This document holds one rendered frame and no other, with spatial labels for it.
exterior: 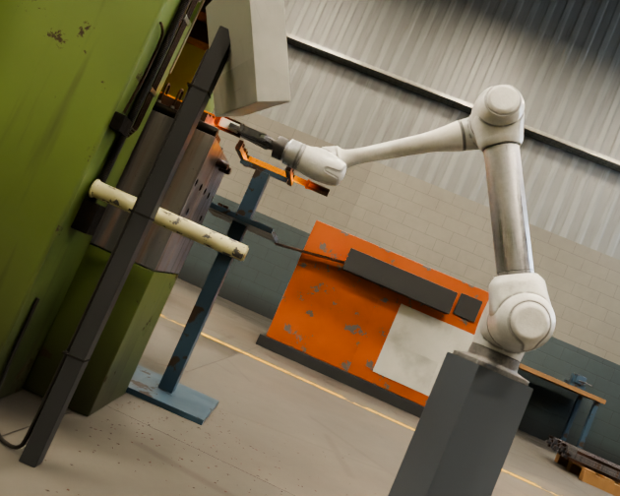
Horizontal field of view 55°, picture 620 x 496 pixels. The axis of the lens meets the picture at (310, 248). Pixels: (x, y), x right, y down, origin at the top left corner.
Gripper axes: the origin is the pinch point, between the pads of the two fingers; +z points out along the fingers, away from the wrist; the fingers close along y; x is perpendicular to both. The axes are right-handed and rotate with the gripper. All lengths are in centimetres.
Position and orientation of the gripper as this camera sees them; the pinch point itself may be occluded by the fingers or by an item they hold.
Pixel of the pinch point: (229, 126)
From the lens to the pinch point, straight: 202.7
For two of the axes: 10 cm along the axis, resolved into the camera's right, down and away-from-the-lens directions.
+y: -0.3, 0.7, 10.0
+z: -9.1, -4.0, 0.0
